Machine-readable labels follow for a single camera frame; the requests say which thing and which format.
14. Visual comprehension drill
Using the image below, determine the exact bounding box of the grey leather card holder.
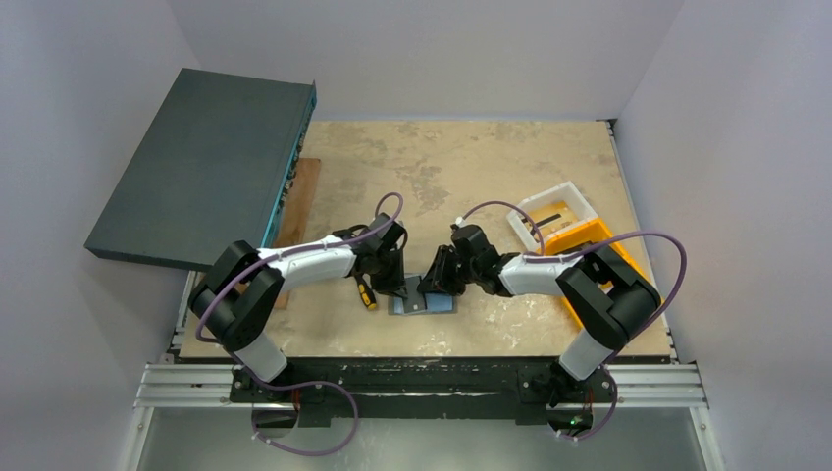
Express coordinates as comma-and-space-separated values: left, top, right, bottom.
388, 274, 457, 316

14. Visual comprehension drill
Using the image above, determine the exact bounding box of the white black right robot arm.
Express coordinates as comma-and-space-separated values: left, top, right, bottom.
418, 225, 661, 381

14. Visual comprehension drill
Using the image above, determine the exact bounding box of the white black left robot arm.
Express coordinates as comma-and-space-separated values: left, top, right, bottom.
187, 213, 408, 382

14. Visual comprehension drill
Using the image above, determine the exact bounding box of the wooden board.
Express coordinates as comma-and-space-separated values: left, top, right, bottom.
193, 157, 323, 311

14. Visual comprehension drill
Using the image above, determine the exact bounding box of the white plastic bin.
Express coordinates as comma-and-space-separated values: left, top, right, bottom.
506, 181, 598, 255

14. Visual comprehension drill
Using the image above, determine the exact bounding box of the black yellow handled screwdriver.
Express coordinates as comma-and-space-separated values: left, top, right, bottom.
353, 274, 378, 311

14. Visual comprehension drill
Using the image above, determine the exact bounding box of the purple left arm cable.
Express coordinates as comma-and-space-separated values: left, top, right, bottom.
194, 191, 405, 457

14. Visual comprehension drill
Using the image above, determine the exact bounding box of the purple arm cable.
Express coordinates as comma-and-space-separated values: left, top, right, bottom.
453, 200, 689, 444
194, 191, 405, 457

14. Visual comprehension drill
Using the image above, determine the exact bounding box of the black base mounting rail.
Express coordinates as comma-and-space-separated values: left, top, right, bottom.
230, 356, 617, 433

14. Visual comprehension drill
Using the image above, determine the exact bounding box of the dark grey network switch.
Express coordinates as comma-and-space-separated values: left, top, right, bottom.
84, 69, 317, 271

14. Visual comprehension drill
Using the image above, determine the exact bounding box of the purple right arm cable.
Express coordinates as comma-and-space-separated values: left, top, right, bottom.
453, 200, 689, 444

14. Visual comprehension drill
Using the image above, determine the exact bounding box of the aluminium frame profile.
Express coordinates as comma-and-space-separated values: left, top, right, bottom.
134, 359, 725, 470

